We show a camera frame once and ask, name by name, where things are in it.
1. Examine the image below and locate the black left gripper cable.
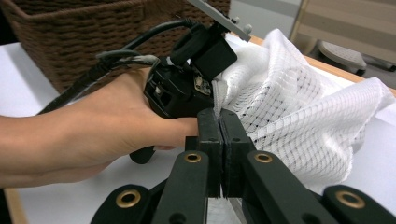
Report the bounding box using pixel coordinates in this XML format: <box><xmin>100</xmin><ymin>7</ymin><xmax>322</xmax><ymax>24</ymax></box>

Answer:
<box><xmin>38</xmin><ymin>18</ymin><xmax>200</xmax><ymax>116</ymax></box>

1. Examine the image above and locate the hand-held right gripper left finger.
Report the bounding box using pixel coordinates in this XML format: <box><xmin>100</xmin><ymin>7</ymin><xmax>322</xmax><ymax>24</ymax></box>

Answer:
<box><xmin>185</xmin><ymin>107</ymin><xmax>224</xmax><ymax>199</ymax></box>

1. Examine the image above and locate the white mesh laundry bag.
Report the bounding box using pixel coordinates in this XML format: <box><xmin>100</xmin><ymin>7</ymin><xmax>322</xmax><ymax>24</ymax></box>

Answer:
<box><xmin>212</xmin><ymin>28</ymin><xmax>396</xmax><ymax>195</ymax></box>

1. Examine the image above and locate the brown woven basket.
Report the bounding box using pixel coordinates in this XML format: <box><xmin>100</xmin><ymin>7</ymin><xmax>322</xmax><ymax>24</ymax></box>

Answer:
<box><xmin>0</xmin><ymin>0</ymin><xmax>232</xmax><ymax>95</ymax></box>

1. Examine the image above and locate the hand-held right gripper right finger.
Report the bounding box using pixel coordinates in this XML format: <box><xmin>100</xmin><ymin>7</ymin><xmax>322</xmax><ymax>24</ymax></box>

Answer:
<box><xmin>219</xmin><ymin>108</ymin><xmax>257</xmax><ymax>199</ymax></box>

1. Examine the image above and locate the grey wrapped cable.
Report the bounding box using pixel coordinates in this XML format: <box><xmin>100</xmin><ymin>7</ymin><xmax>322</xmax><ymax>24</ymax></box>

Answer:
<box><xmin>95</xmin><ymin>49</ymin><xmax>161</xmax><ymax>69</ymax></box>

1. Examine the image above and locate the white table board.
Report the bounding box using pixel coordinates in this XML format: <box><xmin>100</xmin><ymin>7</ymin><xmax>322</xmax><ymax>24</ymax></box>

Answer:
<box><xmin>0</xmin><ymin>32</ymin><xmax>396</xmax><ymax>224</ymax></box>

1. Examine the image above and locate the grey chair base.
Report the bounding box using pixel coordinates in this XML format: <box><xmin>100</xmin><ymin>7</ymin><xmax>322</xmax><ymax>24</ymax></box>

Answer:
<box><xmin>317</xmin><ymin>39</ymin><xmax>396</xmax><ymax>77</ymax></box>

